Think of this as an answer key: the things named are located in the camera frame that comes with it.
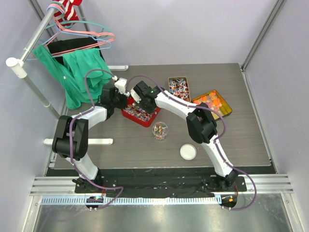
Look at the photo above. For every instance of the white flat bar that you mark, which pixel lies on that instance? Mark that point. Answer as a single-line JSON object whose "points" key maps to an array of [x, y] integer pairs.
{"points": [[108, 141]]}

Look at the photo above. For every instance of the black garment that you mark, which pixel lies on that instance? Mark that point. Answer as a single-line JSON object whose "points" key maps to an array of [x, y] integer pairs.
{"points": [[63, 45]]}

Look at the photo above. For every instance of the clear plastic round jar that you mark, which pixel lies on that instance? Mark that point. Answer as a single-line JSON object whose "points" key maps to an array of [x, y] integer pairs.
{"points": [[160, 130]]}

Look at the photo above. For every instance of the green cloth garment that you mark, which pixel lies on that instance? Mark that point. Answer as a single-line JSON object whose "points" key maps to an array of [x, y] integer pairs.
{"points": [[82, 74]]}

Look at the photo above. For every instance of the red white striped garment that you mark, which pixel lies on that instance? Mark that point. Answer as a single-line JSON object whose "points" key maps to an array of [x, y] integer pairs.
{"points": [[69, 10]]}

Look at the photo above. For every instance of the pink clothes hanger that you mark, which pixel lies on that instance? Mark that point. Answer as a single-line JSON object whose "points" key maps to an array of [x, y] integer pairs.
{"points": [[61, 35]]}

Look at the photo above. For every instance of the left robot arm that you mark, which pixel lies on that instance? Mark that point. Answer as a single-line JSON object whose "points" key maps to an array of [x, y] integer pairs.
{"points": [[71, 136]]}

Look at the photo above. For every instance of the white round jar lid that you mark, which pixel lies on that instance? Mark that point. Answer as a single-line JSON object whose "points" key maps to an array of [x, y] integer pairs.
{"points": [[188, 152]]}

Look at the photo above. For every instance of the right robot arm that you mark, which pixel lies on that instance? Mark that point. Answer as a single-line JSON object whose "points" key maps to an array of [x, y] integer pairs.
{"points": [[202, 127]]}

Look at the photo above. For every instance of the white rack foot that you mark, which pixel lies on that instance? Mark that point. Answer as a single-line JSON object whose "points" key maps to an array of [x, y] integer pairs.
{"points": [[118, 67]]}

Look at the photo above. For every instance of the red square candy box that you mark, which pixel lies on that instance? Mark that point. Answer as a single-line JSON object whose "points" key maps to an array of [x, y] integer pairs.
{"points": [[136, 114]]}

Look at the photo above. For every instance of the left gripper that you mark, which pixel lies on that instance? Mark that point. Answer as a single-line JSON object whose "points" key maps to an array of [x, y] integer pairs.
{"points": [[124, 98]]}

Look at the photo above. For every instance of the gold rectangular tin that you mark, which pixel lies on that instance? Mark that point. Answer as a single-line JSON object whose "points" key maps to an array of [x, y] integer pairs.
{"points": [[178, 87]]}

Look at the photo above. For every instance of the green clothes hanger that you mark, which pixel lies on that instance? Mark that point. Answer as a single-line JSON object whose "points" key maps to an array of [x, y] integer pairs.
{"points": [[82, 27]]}

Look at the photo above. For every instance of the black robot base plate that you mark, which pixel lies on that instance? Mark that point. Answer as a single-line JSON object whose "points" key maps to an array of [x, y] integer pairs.
{"points": [[173, 178]]}

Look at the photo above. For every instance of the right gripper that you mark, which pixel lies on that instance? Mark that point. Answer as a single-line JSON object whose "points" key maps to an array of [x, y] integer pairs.
{"points": [[150, 110]]}

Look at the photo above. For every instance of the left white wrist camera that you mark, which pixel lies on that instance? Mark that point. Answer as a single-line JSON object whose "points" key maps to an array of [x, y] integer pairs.
{"points": [[120, 84]]}

